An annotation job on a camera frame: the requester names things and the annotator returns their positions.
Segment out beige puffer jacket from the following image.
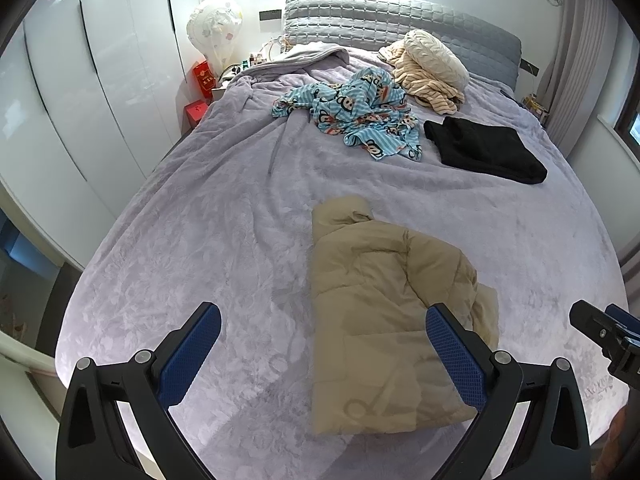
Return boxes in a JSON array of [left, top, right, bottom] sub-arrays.
[[310, 196, 500, 436]]

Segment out white covered standing fan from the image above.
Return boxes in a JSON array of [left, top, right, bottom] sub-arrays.
[[187, 0, 244, 81]]

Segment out beige curtain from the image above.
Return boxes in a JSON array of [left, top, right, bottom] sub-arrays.
[[539, 0, 640, 166]]

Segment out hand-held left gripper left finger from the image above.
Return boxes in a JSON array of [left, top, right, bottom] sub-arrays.
[[56, 301, 222, 480]]

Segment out lavender fleece bed blanket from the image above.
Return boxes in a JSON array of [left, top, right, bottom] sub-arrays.
[[52, 47, 632, 480]]

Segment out white nightstand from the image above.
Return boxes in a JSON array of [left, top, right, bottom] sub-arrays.
[[210, 80, 237, 105]]

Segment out small bedside bottles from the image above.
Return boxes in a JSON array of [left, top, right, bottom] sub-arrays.
[[520, 92, 549, 122]]

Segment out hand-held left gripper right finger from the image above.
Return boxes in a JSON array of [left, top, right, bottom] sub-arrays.
[[425, 302, 593, 480]]

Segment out blue cartoon print pajamas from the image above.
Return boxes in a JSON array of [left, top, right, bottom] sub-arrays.
[[271, 67, 424, 163]]

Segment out black folded garment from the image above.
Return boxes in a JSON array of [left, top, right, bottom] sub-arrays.
[[424, 116, 549, 185]]

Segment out beige striped fleece blanket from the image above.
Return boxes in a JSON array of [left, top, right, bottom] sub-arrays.
[[378, 40, 464, 114]]

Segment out white wardrobe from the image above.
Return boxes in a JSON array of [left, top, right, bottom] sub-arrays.
[[0, 0, 203, 268]]

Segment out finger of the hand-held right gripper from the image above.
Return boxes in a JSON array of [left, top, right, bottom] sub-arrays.
[[605, 303, 640, 333], [569, 299, 627, 358]]

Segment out grey quilted headboard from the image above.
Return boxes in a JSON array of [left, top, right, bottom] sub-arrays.
[[283, 0, 522, 87]]

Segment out cream knit pillow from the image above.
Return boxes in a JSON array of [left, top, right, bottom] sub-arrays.
[[403, 29, 470, 92]]

